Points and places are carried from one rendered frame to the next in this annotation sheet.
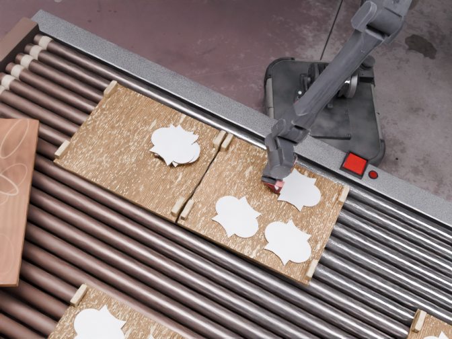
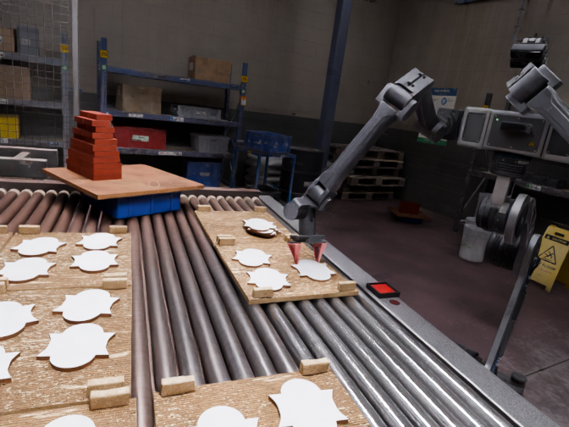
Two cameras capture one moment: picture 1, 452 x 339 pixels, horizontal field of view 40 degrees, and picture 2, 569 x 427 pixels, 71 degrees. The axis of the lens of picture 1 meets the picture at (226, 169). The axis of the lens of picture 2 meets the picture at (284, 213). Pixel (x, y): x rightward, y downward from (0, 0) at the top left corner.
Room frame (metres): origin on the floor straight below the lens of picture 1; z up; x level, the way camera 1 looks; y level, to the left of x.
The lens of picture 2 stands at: (0.09, -1.05, 1.45)
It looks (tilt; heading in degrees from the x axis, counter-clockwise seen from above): 15 degrees down; 49
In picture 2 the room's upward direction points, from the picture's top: 8 degrees clockwise
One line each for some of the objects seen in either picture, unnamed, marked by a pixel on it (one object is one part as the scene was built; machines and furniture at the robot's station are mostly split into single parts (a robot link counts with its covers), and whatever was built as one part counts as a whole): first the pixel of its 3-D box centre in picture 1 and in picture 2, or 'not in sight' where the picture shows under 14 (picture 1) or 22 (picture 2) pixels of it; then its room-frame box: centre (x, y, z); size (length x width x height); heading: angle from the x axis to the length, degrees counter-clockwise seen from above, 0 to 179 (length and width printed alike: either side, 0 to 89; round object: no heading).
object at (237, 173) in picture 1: (266, 206); (280, 267); (0.90, -0.14, 0.93); 0.41 x 0.35 x 0.02; 74
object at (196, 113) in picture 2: not in sight; (196, 113); (2.73, 4.13, 1.16); 0.60 x 0.40 x 0.15; 172
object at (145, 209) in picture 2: not in sight; (132, 195); (0.69, 0.69, 0.97); 0.31 x 0.31 x 0.10; 12
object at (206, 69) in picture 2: not in sight; (209, 70); (2.88, 4.11, 1.74); 0.50 x 0.38 x 0.32; 169
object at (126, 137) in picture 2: not in sight; (137, 135); (1.99, 4.30, 0.78); 0.66 x 0.45 x 0.28; 169
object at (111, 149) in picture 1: (142, 148); (244, 226); (1.01, 0.26, 0.93); 0.41 x 0.35 x 0.02; 73
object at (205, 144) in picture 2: not in sight; (209, 142); (2.95, 4.10, 0.76); 0.50 x 0.36 x 0.24; 175
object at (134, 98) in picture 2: not in sight; (138, 98); (2.00, 4.33, 1.26); 0.49 x 0.38 x 0.34; 176
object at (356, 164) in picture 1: (354, 164); (382, 290); (1.10, -0.40, 0.92); 0.06 x 0.06 x 0.01; 72
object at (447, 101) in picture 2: not in sight; (436, 116); (6.27, 2.60, 1.55); 0.61 x 0.02 x 0.91; 79
